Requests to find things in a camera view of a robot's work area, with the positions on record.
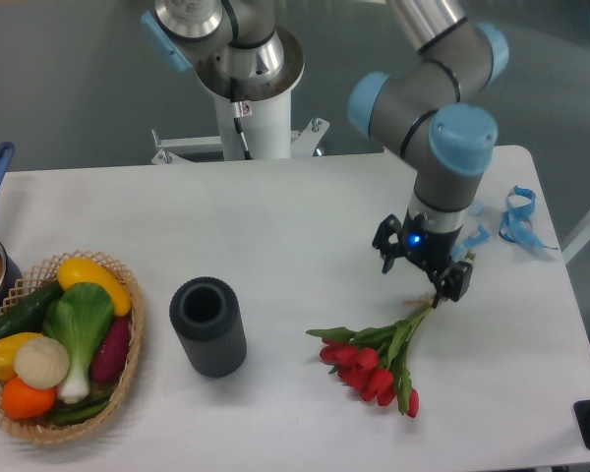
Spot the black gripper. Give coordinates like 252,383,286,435
372,208,473,308

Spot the red tulip bouquet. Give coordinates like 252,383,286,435
306,296,435,418

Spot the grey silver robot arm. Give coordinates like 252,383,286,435
141,1,508,301

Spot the blue ribbon on stems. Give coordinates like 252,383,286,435
451,224,491,260

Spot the light blue paper scrap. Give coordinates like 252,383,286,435
468,199,485,217

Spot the blue curled ribbon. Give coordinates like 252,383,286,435
499,186,559,251

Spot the dark grey ribbed vase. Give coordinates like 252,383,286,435
169,276,247,378

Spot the purple sweet potato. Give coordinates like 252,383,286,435
90,317,131,384

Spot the green bok choy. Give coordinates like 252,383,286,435
42,282,114,404

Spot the yellow squash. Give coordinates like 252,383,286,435
57,257,132,317

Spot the woven wicker basket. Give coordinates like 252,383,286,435
0,251,145,444

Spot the green bean pod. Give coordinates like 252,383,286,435
50,389,112,427

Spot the cream garlic bulb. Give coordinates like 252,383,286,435
14,336,70,389

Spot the dark green cucumber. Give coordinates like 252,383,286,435
0,280,63,339

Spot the orange fruit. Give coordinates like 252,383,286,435
1,377,56,420

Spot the yellow bell pepper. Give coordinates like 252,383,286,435
0,332,42,382

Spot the white metal base frame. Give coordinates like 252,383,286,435
150,117,330,165

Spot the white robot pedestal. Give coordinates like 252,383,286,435
212,91,291,161

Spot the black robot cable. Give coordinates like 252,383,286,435
228,77,254,161

